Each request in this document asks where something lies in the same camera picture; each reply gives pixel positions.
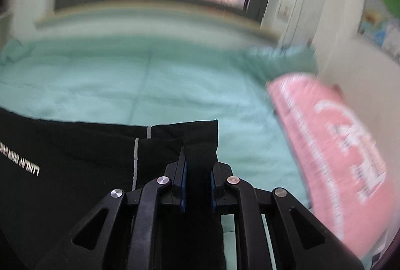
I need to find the white wall switch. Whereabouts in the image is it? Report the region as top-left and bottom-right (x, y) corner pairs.
(278, 3), (292, 22)

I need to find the wooden window sill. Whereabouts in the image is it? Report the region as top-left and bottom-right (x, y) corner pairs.
(34, 0), (282, 39)

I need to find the teal pillow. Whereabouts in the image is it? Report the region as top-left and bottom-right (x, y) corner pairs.
(247, 46), (319, 86)

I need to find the pink printed pillow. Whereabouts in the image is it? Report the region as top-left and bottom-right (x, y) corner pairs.
(265, 72), (398, 262)

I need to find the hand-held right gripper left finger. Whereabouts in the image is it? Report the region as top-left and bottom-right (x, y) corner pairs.
(36, 146), (188, 270)

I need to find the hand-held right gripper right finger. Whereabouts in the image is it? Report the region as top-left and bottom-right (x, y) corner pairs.
(210, 160), (366, 270)

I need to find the black hooded jacket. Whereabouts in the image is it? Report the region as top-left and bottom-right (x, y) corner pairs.
(0, 107), (227, 270)

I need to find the teal quilt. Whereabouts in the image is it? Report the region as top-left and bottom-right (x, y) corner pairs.
(0, 15), (319, 270)

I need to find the colourful wall map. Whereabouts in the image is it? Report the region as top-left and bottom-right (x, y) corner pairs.
(356, 0), (400, 64)

